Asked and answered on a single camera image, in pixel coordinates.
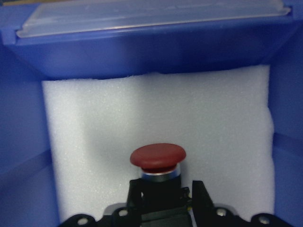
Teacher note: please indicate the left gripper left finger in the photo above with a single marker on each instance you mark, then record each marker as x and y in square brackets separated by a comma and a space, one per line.
[134, 198]

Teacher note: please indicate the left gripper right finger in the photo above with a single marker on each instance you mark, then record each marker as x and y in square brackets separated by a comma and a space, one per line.
[201, 200]

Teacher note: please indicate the red push button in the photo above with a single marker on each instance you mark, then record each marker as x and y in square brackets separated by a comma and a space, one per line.
[165, 201]

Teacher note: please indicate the left white foam pad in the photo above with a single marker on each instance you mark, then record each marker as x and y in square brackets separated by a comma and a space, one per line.
[220, 118]

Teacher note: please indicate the left blue storage bin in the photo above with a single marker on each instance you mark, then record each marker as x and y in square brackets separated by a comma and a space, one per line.
[271, 33]

